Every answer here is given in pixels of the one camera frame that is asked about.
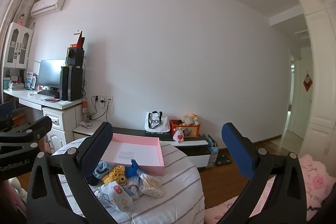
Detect dark navy scrunchie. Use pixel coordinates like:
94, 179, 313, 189
85, 174, 100, 186

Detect black computer tower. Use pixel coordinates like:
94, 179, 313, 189
59, 66, 83, 102

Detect white glass door cabinet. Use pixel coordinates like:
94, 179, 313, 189
3, 22, 33, 69

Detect white plush sheep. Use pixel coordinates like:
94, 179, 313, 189
182, 114, 199, 126

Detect wall power sockets with cables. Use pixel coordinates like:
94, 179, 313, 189
89, 95, 114, 122

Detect light blue fleece hat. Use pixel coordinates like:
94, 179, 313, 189
93, 161, 114, 180

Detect red paper bag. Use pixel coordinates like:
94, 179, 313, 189
70, 30, 85, 49

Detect pink bedding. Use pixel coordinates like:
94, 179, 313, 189
204, 154, 335, 223

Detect red toy storage box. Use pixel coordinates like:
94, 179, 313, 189
170, 119, 201, 138

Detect black box on tower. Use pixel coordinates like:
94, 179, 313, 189
66, 48, 84, 68

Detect computer monitor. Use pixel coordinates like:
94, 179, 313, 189
37, 59, 65, 88

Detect low black white tv stand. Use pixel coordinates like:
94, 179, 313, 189
113, 127, 211, 168

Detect stack of books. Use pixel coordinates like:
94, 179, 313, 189
8, 81, 25, 90

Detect pink plush toy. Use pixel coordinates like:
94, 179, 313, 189
173, 127, 184, 143

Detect blue packages beside stand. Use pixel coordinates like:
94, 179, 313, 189
207, 135, 219, 166

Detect pink shallow box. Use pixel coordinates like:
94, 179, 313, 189
101, 133, 165, 176

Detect white desk with drawers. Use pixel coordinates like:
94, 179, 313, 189
4, 89, 82, 153

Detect yellow crocheted toy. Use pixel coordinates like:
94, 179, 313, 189
101, 165, 127, 185

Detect cartoon print baby cloth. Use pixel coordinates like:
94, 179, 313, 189
94, 178, 140, 212

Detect small doll on cabinet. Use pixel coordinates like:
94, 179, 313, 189
17, 13, 26, 26

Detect white tote bag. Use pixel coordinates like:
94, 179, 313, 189
145, 111, 170, 133

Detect bag of cotton swabs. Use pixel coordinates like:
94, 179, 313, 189
138, 172, 163, 198

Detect royal blue knitted item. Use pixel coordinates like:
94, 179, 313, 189
125, 159, 139, 178

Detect red door decoration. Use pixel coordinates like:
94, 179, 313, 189
303, 73, 313, 92

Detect white air conditioner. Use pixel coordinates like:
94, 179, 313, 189
31, 0, 65, 18

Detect black keyboard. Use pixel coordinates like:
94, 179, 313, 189
38, 89, 60, 99

